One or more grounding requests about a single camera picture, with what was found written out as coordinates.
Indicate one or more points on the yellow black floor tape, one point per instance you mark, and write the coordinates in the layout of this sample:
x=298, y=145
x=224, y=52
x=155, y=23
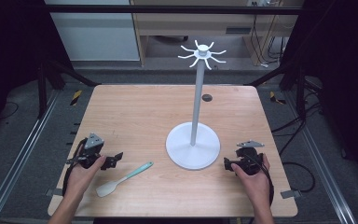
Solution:
x=76, y=97
x=274, y=97

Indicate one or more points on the dark round table grommet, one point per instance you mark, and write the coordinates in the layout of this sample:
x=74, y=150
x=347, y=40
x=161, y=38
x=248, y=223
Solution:
x=207, y=97

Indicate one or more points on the aluminium floor rail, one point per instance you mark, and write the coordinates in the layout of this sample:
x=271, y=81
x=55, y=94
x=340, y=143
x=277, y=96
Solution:
x=18, y=155
x=323, y=161

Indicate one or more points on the white cabinet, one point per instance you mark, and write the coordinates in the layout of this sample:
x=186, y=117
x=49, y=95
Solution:
x=99, y=34

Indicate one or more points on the person's right hand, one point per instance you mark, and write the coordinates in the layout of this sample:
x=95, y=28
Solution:
x=256, y=186

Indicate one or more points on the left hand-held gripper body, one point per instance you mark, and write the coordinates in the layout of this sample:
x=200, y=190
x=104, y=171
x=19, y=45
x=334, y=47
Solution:
x=92, y=143

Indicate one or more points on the black curtain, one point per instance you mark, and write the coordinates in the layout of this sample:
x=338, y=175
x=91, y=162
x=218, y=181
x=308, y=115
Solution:
x=9, y=56
x=341, y=77

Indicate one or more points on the black metal frame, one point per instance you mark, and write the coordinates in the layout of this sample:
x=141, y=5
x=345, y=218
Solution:
x=167, y=9

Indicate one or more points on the person's left hand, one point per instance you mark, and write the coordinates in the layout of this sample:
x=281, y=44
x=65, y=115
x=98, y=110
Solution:
x=80, y=180

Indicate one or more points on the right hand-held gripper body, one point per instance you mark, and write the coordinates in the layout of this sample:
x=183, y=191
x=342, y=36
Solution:
x=249, y=160

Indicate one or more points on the white hook rack stand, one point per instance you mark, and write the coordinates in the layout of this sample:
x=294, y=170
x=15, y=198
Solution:
x=196, y=99

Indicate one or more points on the grey metal table bracket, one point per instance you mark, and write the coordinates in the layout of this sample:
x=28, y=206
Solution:
x=291, y=194
x=54, y=192

